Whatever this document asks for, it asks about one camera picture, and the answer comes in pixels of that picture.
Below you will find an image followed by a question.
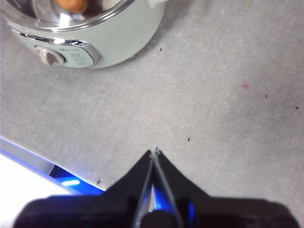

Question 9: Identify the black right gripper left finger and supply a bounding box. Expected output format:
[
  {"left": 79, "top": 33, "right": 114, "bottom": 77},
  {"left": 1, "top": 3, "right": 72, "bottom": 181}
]
[{"left": 13, "top": 149, "right": 154, "bottom": 228}]

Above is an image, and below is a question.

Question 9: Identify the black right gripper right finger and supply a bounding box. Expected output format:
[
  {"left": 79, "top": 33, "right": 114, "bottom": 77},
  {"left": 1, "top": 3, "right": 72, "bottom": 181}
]
[{"left": 154, "top": 150, "right": 300, "bottom": 228}]

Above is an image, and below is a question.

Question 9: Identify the pale green electric cooking pot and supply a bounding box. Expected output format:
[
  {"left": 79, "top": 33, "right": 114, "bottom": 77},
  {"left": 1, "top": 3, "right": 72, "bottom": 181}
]
[{"left": 0, "top": 0, "right": 170, "bottom": 69}]

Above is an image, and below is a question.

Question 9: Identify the brown potato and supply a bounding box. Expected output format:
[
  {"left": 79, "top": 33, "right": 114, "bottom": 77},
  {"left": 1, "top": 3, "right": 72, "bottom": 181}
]
[{"left": 54, "top": 0, "right": 88, "bottom": 14}]

